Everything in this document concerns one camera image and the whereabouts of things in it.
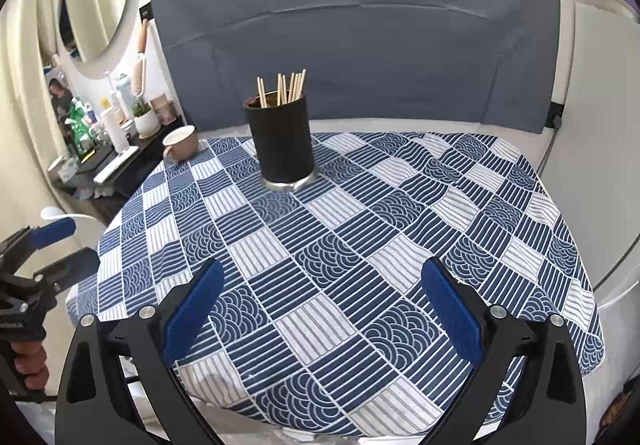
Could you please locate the grey backdrop cloth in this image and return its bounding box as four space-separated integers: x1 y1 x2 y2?
146 0 561 135

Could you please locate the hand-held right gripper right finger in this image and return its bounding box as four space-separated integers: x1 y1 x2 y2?
421 257 589 445

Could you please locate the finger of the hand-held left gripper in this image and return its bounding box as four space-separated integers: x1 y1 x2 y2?
32 247 101 294
0 218 77 262

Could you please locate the black side table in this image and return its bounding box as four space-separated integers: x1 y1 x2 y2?
52 128 189 226

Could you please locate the white wardrobe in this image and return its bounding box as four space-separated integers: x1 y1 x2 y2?
542 0 640 306

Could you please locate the person's left hand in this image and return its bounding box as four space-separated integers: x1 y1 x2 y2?
10 342 51 393

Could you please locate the beige jar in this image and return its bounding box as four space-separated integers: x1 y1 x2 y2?
150 94 177 126

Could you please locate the white remote control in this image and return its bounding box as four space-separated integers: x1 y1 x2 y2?
93 146 139 185

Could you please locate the blue white patterned tablecloth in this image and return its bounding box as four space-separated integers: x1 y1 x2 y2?
65 131 606 439

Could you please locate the cream curtain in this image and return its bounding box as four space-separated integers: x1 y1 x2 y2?
0 0 108 236

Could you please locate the wooden handled brush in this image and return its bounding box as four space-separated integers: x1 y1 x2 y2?
131 18 151 99

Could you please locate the bunch of wooden chopsticks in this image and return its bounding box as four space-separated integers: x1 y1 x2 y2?
256 69 307 109

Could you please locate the pale blue bottle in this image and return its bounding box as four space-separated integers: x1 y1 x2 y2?
116 72 131 113

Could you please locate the brown and white cup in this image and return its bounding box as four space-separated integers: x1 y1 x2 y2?
161 125 201 164

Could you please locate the white bottle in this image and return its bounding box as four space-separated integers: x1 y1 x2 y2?
101 108 130 153

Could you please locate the tissue box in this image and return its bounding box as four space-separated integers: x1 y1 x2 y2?
47 155 81 181

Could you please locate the black cylindrical chopstick holder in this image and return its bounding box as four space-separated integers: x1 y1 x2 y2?
244 92 319 191

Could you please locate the thin black cable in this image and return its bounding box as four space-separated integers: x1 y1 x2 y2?
537 122 559 176

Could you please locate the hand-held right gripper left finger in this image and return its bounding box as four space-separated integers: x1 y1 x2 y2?
55 257 226 445

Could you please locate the small potted plant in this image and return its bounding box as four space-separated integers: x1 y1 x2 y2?
132 100 162 139

